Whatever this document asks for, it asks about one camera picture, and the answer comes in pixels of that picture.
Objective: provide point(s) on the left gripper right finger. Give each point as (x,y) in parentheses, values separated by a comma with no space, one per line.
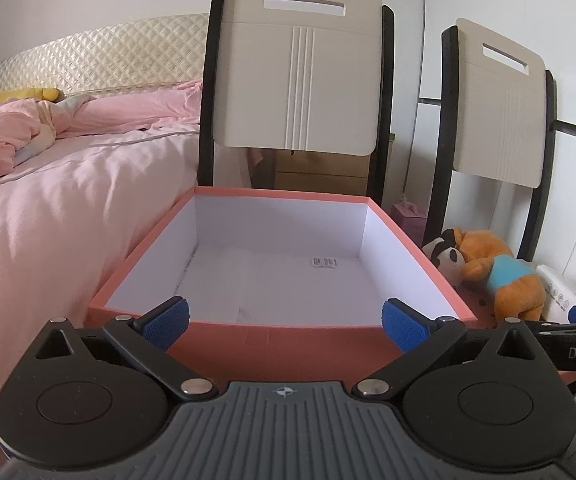
(425,344)

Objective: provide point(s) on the yellow plush on bed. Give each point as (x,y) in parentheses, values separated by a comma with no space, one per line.
(40,94)

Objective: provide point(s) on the quilted cream headboard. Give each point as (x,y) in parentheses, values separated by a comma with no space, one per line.
(124,58)

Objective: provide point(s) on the right beige folding chair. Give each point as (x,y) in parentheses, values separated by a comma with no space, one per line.
(498,121)

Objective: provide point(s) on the pink shoe box base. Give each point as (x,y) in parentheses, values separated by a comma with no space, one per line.
(281,286)

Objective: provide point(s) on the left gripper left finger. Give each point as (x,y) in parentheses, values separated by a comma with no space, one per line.
(143,342)

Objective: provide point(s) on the orange plush bear toy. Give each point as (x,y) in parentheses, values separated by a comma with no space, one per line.
(514,288)

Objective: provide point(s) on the wooden drawer cabinet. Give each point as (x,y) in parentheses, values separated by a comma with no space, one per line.
(308,171)

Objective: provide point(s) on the white tissue pack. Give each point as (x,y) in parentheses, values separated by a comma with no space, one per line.
(560,295)

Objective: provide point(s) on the left beige folding chair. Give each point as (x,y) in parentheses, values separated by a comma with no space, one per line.
(299,75)

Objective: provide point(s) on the panda plush toy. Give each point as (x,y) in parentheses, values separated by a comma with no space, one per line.
(445,256)

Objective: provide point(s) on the small pink gift box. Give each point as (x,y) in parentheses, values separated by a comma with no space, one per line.
(410,219)

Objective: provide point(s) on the beige folding chair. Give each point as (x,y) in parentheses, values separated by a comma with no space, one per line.
(498,121)
(299,75)

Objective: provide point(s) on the bed with pink bedding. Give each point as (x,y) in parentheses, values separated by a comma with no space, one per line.
(71,214)

